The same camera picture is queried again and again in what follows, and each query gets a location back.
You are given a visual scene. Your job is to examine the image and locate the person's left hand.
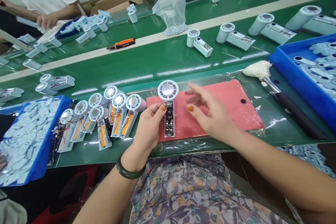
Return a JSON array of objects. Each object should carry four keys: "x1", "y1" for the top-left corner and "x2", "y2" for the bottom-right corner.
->
[{"x1": 132, "y1": 104, "x2": 169, "y2": 154}]

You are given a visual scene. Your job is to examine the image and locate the person's right hand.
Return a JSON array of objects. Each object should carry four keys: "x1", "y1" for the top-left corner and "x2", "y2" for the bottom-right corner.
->
[{"x1": 184, "y1": 83, "x2": 247, "y2": 145}]

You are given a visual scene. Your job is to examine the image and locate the fan with circuit board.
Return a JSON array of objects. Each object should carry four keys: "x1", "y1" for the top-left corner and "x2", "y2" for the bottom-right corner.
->
[{"x1": 157, "y1": 80, "x2": 180, "y2": 138}]

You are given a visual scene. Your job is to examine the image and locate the pink foam mat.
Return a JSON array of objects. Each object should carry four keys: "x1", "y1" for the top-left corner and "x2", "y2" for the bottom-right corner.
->
[{"x1": 146, "y1": 79, "x2": 265, "y2": 143}]

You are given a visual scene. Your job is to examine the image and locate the group of open fan units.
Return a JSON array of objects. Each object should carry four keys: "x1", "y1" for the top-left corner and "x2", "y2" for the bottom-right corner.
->
[{"x1": 48, "y1": 85, "x2": 147, "y2": 168}]

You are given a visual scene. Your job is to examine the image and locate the person's body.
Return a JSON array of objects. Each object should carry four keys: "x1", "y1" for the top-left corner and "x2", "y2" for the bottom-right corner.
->
[{"x1": 130, "y1": 154, "x2": 291, "y2": 224}]

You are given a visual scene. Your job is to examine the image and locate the orange and black pliers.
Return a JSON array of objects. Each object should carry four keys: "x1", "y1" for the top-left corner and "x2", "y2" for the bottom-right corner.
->
[{"x1": 106, "y1": 38, "x2": 136, "y2": 50}]

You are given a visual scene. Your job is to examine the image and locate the blue plastic tray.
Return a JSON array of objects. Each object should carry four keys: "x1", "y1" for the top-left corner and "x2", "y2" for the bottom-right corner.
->
[
  {"x1": 269, "y1": 35, "x2": 336, "y2": 135},
  {"x1": 0, "y1": 95, "x2": 75, "y2": 187}
]

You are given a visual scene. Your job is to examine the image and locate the red plastic stool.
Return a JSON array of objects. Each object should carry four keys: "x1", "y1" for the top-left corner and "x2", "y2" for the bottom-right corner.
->
[{"x1": 31, "y1": 165, "x2": 102, "y2": 224}]

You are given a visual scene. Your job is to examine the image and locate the pile of light blue covers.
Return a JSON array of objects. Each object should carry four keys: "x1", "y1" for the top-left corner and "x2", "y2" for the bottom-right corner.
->
[
  {"x1": 294, "y1": 42, "x2": 336, "y2": 109},
  {"x1": 0, "y1": 97, "x2": 63, "y2": 185},
  {"x1": 279, "y1": 144, "x2": 336, "y2": 184}
]

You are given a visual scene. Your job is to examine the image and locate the row of fan housings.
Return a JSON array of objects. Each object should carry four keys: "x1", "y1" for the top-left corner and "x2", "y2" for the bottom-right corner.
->
[{"x1": 0, "y1": 5, "x2": 140, "y2": 72}]

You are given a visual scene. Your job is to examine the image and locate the clear plastic bag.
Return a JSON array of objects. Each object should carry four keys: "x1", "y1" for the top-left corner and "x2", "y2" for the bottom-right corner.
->
[{"x1": 152, "y1": 0, "x2": 189, "y2": 36}]

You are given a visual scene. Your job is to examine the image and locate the white brush with black handle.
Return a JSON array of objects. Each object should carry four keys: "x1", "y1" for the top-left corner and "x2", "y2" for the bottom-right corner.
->
[{"x1": 243, "y1": 60, "x2": 328, "y2": 140}]

